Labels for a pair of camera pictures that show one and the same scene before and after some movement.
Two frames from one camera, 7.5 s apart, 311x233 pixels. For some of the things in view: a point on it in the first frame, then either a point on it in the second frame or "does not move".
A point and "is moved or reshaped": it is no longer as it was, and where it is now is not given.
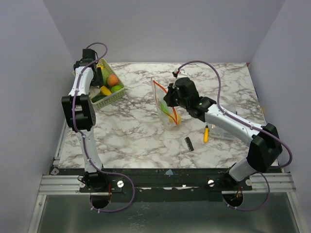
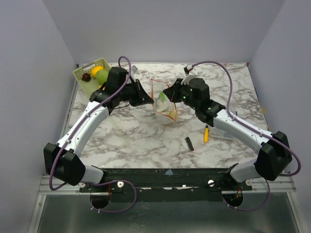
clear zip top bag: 168,114 is moved or reshaped
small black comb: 189,144 does not move
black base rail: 163,185 does not move
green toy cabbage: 105,75 does not move
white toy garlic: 94,92 is moved or reshaped
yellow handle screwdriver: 206,136 does not move
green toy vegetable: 164,108 → 163,97
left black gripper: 98,81 → 142,97
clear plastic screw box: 217,131 does not move
